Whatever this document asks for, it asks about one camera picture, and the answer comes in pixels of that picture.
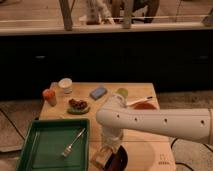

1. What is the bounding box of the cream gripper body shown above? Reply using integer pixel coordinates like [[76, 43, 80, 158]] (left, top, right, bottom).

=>
[[101, 127, 123, 153]]

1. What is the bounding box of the purple bowl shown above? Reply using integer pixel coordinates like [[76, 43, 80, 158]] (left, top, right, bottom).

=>
[[103, 146, 128, 171]]

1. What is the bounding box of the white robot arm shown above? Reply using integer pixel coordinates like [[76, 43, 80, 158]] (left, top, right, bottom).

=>
[[96, 93, 213, 153]]

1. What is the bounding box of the orange bowl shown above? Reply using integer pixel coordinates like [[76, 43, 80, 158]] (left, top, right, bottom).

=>
[[133, 102, 156, 110]]

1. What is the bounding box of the blue sponge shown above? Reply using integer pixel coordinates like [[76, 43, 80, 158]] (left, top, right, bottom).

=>
[[90, 86, 107, 100]]

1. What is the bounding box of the silver fork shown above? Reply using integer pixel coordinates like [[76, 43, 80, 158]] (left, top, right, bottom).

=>
[[61, 128, 86, 157]]

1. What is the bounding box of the green plate with food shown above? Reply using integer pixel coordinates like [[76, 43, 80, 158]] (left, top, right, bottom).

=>
[[67, 99, 90, 115]]

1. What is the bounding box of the green cup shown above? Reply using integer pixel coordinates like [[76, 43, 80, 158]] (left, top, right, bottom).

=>
[[116, 88, 128, 98]]

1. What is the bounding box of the green tray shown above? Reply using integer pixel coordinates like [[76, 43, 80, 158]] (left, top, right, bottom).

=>
[[16, 119, 90, 171]]

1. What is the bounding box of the white cup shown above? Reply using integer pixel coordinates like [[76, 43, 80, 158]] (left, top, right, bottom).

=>
[[58, 78, 72, 94]]

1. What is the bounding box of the orange bottle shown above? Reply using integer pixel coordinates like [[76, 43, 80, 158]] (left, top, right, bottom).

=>
[[42, 89, 57, 106]]

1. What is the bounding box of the black cable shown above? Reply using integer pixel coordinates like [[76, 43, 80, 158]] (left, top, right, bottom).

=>
[[170, 136, 213, 171]]

